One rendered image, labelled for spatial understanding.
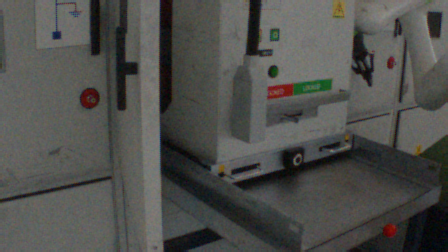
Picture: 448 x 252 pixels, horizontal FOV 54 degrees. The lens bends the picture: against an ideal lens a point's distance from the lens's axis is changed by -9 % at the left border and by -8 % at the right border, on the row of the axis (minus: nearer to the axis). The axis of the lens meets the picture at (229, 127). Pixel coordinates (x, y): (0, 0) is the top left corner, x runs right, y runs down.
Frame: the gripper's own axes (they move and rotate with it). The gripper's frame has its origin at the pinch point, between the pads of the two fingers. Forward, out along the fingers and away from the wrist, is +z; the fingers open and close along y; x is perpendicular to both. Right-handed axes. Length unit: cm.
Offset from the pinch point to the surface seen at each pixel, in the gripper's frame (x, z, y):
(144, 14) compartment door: -79, -103, 3
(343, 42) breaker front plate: -26, -44, 8
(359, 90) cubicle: 6.1, 13.3, -8.6
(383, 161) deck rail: -49, -14, 14
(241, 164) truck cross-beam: -69, -46, -13
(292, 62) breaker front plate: -42, -54, -1
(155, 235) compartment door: -102, -74, -5
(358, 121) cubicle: -0.6, 26.0, -12.1
